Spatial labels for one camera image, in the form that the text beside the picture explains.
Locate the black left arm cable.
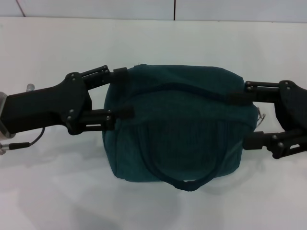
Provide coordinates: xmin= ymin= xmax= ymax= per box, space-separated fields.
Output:
xmin=9 ymin=126 xmax=47 ymax=150

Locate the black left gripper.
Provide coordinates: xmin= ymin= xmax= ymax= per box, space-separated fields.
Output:
xmin=0 ymin=64 xmax=135 ymax=138

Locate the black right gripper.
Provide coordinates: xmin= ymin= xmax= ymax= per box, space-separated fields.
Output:
xmin=227 ymin=80 xmax=307 ymax=160

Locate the dark teal insulated lunch bag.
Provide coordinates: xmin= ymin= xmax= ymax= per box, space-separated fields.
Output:
xmin=102 ymin=63 xmax=267 ymax=194

